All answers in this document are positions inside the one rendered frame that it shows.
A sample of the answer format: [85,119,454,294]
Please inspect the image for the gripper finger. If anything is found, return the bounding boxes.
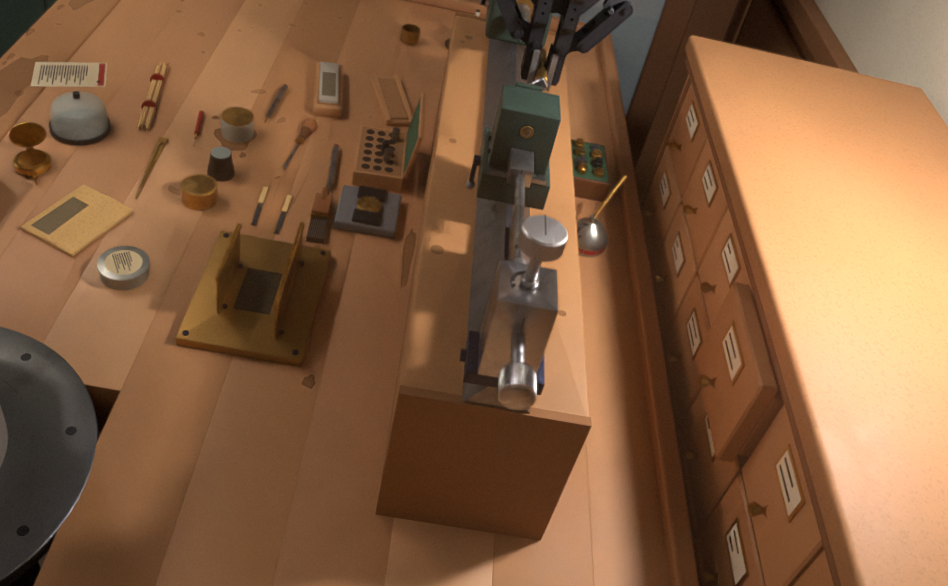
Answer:
[494,0,545,84]
[551,0,634,88]

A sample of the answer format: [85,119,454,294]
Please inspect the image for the silver slotted dial knob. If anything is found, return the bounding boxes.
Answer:
[518,214,571,292]

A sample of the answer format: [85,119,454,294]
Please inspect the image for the green machine housing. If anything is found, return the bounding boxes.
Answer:
[485,0,524,46]

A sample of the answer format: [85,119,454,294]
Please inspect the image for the green slide rest block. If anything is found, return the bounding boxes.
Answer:
[478,83,563,209]

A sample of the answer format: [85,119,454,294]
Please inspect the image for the steel carriage stop block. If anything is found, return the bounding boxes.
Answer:
[473,260,562,408]

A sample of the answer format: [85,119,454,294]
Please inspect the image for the silver knurled lock knob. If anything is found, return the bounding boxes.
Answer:
[496,317,542,412]

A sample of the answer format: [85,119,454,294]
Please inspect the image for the tan wooden flat box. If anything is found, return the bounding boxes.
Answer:
[372,76,415,126]

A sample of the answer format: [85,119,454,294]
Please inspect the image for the wooden hole block green lid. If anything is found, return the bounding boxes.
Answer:
[351,96,426,193]

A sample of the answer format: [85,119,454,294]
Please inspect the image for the silver round oiler brass spout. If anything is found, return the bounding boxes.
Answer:
[577,174,629,259]

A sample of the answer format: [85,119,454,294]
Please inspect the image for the white stone in wooden holder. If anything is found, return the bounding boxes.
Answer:
[313,61,346,116]

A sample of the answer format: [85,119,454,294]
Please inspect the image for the grey tray with brass part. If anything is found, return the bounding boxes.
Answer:
[333,185,405,240]

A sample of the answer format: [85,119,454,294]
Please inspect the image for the grey cream round cup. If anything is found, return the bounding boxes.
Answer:
[219,106,257,145]

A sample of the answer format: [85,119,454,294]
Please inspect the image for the wooden drawer cabinet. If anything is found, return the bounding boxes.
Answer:
[627,0,948,586]

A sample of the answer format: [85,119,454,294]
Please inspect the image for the tan round tin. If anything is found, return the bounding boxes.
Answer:
[180,174,219,212]

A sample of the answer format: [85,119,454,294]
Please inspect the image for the wooden stick bundle red bands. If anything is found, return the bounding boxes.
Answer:
[136,62,170,132]

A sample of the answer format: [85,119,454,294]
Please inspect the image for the olive pointed tool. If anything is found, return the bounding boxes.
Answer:
[133,136,170,201]

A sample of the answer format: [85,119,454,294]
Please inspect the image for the wooden machine plinth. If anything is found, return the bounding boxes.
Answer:
[376,12,593,540]

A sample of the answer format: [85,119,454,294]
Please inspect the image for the grey dome with black base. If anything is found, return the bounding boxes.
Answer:
[49,90,111,146]

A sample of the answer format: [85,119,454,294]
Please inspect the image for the silver round labelled tin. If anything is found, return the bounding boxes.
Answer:
[97,245,151,291]

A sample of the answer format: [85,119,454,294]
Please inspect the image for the white card with red end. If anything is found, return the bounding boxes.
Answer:
[31,61,107,89]

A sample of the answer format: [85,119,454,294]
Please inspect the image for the yellow abrasive pad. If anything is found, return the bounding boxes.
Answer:
[20,184,134,258]

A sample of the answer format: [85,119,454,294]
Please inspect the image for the brass round stand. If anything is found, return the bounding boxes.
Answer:
[8,122,53,182]

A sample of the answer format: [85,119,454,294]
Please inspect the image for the dark file wooden handle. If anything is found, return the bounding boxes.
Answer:
[311,144,343,216]

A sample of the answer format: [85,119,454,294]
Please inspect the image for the wooden handled awl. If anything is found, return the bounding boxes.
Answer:
[281,117,319,172]

